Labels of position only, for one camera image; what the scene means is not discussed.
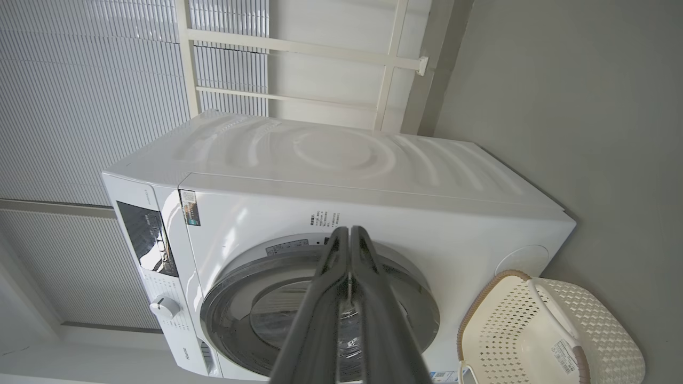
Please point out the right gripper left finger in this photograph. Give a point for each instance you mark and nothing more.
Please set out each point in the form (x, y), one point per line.
(320, 309)

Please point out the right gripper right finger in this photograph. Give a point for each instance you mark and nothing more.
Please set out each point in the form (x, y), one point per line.
(381, 320)

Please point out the round glass washing machine door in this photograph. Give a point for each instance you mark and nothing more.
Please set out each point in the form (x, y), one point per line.
(240, 314)

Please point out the cream perforated laundry basket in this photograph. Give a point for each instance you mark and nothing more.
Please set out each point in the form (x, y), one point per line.
(512, 341)

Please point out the white front-load washing machine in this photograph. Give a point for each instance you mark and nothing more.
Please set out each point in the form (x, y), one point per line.
(331, 160)

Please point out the white metal railing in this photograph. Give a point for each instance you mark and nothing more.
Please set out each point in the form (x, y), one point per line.
(299, 48)

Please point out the white pleated window blind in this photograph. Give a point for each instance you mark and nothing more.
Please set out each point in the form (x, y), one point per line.
(80, 106)

